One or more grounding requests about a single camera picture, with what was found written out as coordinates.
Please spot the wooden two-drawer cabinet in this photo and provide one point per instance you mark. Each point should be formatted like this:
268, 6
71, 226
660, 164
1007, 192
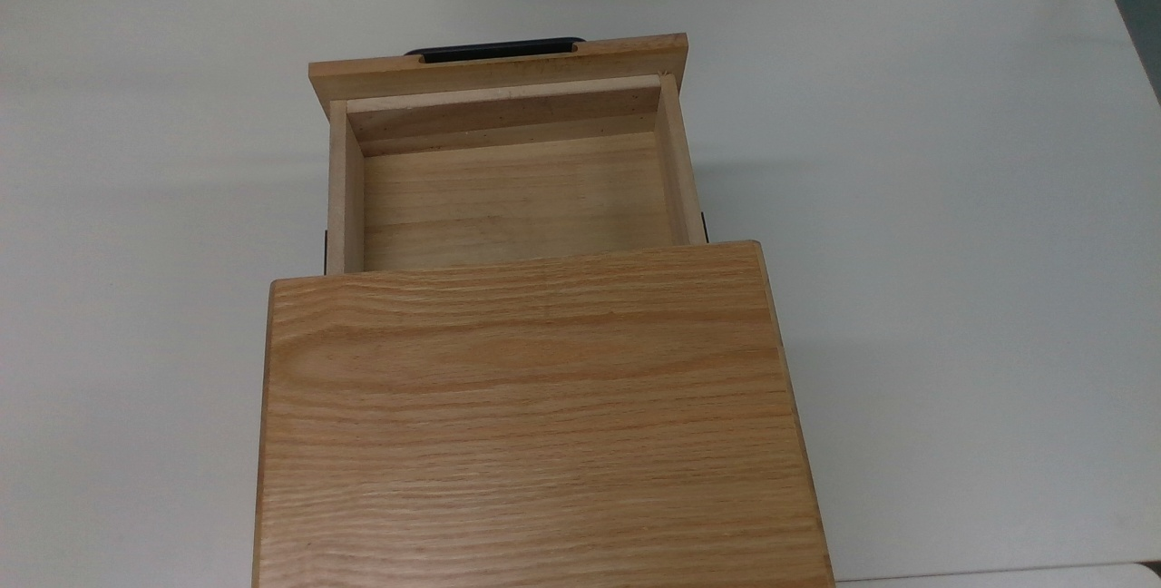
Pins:
544, 425

